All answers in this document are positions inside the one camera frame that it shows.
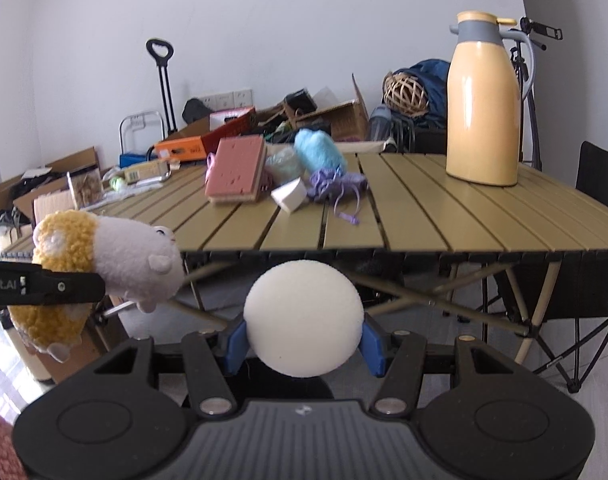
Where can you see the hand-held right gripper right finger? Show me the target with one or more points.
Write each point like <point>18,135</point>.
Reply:
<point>375,355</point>

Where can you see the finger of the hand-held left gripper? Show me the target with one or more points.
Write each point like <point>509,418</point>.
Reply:
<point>61,287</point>

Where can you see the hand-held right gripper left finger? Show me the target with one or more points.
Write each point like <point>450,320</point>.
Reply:
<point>236,355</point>

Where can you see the yellow white plush sheep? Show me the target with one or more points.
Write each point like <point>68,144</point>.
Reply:
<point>123,250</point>

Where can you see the white round sponge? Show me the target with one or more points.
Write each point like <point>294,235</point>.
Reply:
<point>304,315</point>

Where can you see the small white box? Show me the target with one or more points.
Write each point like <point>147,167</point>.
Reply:
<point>291,195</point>

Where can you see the purple mesh bag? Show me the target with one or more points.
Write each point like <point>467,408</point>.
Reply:
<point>329,182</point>

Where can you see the pink tan sponge block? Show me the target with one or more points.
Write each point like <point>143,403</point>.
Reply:
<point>233,170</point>

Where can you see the light blue fluffy cloth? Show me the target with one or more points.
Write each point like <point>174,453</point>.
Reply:
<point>319,152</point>

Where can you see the clear jar of nuts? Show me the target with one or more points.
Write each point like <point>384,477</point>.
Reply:
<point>86,190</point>

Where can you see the small green packet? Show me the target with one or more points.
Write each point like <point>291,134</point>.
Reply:
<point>117,182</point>

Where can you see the open cardboard box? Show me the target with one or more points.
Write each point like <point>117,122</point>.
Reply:
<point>83,157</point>
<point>344,120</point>

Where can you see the tan packet box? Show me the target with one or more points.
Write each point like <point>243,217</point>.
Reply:
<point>143,172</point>

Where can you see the tan slatted folding table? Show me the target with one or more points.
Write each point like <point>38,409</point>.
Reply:
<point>434,210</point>

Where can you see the orange cardboard box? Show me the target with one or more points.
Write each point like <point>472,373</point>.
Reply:
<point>183,149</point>

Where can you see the black bag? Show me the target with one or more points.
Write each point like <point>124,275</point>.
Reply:
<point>197,110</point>

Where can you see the grey blue bottle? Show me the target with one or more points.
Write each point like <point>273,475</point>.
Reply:
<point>380,122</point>

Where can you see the black case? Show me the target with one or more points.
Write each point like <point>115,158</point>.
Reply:
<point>300,100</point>

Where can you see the wicker ball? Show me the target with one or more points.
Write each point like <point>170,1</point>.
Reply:
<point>406,92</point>

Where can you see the yellow thermos jug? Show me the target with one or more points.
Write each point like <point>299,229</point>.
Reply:
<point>479,110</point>

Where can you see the dark blue bag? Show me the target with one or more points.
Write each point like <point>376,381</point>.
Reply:
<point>431,80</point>

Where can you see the black folding chair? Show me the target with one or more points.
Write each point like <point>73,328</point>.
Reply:
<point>599,170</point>

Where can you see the white metal frame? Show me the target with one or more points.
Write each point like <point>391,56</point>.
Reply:
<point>123,130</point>

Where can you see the white wall socket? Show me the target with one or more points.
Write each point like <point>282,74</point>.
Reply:
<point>228,100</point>

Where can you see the black camera tripod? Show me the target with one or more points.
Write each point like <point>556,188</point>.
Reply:
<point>546,29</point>

